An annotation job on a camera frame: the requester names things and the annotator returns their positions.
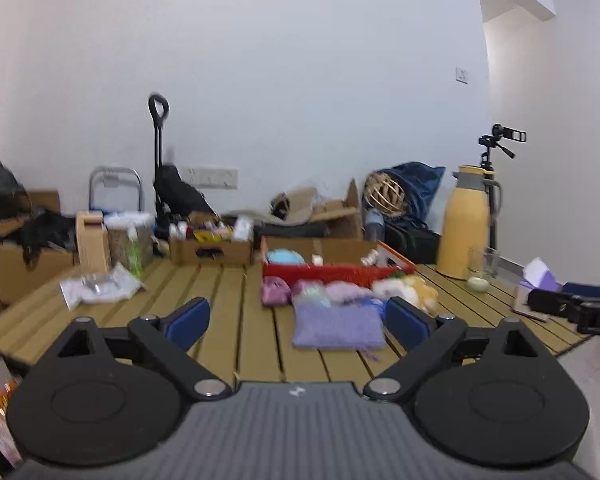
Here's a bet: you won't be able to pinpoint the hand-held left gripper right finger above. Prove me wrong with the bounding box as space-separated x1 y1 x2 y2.
363 297 544 402

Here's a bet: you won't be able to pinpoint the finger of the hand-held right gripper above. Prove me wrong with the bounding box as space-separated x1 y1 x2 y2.
561 282 600 298
527 289 600 336

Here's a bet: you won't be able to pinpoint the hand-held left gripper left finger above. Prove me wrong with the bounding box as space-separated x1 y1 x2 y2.
55 297 232 402

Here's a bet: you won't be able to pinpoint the yellow plush toy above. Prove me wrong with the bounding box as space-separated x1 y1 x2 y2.
399 275 440 312

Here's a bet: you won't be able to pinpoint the white plush toy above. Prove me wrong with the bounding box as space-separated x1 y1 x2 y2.
371 276 407 297

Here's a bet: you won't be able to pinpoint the lilac satin pouch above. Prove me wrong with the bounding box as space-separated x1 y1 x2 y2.
325 282 374 304

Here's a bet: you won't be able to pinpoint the purple towel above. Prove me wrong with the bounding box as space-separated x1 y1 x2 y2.
292 304 387 351

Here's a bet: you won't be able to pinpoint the orange cardboard box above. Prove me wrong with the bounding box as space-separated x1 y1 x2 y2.
260 236 417 287

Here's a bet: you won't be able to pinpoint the pink satin pouch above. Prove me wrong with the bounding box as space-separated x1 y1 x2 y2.
261 276 291 307

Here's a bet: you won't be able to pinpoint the purple white tissue box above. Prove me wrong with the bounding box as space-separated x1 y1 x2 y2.
511 257 564 322

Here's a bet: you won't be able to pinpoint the small cardboard box with supplies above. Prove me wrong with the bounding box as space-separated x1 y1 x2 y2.
168 211 255 267

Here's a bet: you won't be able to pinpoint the clear glass cup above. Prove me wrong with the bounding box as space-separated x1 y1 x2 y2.
467 246 501 294

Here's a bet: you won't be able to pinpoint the black backpack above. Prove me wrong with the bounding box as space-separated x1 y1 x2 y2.
384 214 441 264

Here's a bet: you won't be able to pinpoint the green bottle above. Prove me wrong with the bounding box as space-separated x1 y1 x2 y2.
124 227 146 277

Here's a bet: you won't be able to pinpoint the clear plastic package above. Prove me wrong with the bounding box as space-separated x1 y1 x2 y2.
59 262 147 311

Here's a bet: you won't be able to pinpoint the clear water bottle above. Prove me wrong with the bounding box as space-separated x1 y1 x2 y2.
364 207 385 241

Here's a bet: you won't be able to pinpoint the yellow thermos jug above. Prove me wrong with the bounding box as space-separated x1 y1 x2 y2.
437 165 504 281

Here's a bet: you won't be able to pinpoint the light blue plush toy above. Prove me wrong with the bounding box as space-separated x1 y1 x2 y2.
266 249 306 266

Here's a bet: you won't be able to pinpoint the large brown cardboard box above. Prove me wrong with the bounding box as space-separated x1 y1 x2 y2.
272 179 364 241

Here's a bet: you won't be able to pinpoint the black folding trolley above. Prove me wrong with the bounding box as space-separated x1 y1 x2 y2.
148 93 217 233

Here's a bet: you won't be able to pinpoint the wicker ball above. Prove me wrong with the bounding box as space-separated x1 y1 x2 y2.
363 172 406 217

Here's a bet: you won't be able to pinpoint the black folded cloth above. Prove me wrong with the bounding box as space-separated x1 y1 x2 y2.
253 220 331 239

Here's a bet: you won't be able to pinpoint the blue fabric bag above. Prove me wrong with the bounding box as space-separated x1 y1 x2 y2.
379 161 447 222

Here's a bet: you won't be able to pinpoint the metal folding stool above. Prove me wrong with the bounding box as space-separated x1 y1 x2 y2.
88 165 145 214

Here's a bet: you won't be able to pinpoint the black crumpled cloth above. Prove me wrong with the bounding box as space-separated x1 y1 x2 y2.
19 209 79 263

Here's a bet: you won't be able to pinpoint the colourful packets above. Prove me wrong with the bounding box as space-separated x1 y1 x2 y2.
0 379 23 478

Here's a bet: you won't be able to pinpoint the dark grey bag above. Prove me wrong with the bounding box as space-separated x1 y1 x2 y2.
0 161 32 218

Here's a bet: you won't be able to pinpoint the white wall outlet strip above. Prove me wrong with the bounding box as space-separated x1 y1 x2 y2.
182 167 240 191

